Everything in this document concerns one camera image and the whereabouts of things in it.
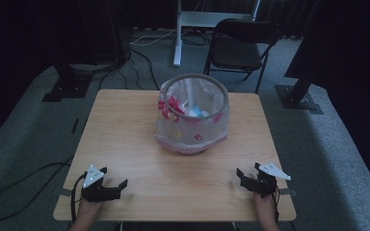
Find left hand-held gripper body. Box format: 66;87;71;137
80;165;122;203

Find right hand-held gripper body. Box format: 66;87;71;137
241;162;292;198

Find brown ribbed translucent bin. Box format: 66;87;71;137
153;74;230;156

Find clear plastic bin bag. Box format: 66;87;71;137
153;76;230;155

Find grey bin ring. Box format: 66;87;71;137
163;73;230;122

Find person's left hand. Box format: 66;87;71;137
76;199;105;220

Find person's right hand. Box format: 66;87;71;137
253;192;278;222

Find black floor tape strip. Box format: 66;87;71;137
70;117;80;135

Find red and pink crumpled wrappers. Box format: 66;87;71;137
158;94;187;123

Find black folding chair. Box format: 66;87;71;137
202;18;282;94

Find right hand-held gripper black cable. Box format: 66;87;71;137
271;188;281;224

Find hand-held gripper black cable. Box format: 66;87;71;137
271;188;281;224
70;172;88;224

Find left hand-held gripper black cable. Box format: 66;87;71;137
70;172;88;224

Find black stand with base plate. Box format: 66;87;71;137
275;0;324;116
41;62;93;103

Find thick black floor cable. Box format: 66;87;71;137
0;156;75;221

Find thin black floor cables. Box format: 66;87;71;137
98;47;160;91

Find white floor cable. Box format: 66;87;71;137
129;28;178;47

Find white desk frame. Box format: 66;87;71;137
172;0;262;67

